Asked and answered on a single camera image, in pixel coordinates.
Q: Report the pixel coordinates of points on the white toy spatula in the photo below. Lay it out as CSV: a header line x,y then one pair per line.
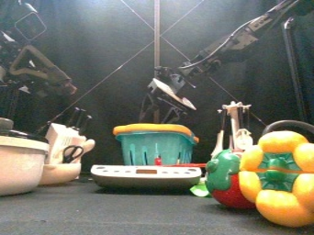
x,y
219,143

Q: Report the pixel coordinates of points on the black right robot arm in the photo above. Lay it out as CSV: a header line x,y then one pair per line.
x,y
241,36

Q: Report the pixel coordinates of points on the red toy tomato green top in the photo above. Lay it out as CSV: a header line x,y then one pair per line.
x,y
229,183

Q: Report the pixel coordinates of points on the white toy ladle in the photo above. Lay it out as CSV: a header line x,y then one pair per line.
x,y
245,137

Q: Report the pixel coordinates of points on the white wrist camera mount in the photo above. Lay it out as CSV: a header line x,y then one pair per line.
x,y
176,96

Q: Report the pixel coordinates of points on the dark pot lid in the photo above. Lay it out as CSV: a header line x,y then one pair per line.
x,y
13,131

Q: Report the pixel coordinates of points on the green toy kiwi slice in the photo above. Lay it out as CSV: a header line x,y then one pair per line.
x,y
201,190

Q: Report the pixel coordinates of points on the teal basket with yellow rim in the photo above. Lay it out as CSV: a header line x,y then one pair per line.
x,y
156,143

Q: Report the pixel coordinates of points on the flat red toy piece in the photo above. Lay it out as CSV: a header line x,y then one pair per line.
x,y
191,165

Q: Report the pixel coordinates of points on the white toy kitchen scale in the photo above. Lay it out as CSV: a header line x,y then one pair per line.
x,y
145,176

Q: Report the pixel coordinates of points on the white toy knife block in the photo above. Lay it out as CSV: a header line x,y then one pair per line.
x,y
60,139

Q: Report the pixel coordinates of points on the white toy pot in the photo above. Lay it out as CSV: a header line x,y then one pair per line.
x,y
21,166

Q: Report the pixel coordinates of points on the black toy scissors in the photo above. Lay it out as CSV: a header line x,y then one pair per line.
x,y
73,153

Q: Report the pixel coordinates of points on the vertical metal frame pole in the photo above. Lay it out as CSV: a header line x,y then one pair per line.
x,y
157,33

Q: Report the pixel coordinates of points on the yellow toy bell pepper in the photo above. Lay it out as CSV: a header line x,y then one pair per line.
x,y
283,180

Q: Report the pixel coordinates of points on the small red toy piece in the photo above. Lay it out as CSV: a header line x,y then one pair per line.
x,y
158,161

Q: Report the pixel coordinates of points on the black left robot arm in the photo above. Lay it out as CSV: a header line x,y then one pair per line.
x,y
40,72

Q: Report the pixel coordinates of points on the white utensil rack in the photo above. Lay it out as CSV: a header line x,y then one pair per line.
x,y
235,122

